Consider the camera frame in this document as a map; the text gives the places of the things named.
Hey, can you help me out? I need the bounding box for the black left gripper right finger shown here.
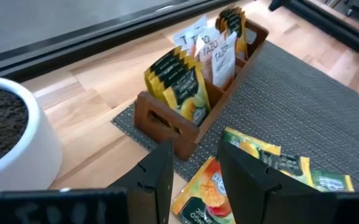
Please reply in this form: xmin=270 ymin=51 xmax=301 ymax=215
xmin=218 ymin=141 xmax=359 ymax=224

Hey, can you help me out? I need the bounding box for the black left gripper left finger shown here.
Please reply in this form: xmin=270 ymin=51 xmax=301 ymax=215
xmin=0 ymin=139 xmax=174 ymax=224

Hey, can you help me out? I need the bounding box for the brown wooden tea tray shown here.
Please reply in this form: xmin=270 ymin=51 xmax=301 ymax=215
xmin=133 ymin=18 xmax=269 ymax=162

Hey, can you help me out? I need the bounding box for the orange white tea packet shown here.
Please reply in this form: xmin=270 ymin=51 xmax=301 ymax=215
xmin=197 ymin=33 xmax=226 ymax=82
xmin=194 ymin=27 xmax=221 ymax=57
xmin=212 ymin=30 xmax=238 ymax=89
xmin=185 ymin=24 xmax=210 ymax=49
xmin=172 ymin=14 xmax=208 ymax=50

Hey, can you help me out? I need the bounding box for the grey woven placemat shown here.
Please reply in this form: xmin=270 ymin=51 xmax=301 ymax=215
xmin=111 ymin=40 xmax=359 ymax=194

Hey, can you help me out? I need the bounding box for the snake plant in white pot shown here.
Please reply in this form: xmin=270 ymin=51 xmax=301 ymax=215
xmin=0 ymin=76 xmax=64 ymax=197

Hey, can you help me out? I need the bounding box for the black metal rig frame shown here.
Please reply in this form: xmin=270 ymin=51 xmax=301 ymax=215
xmin=0 ymin=0 xmax=359 ymax=83

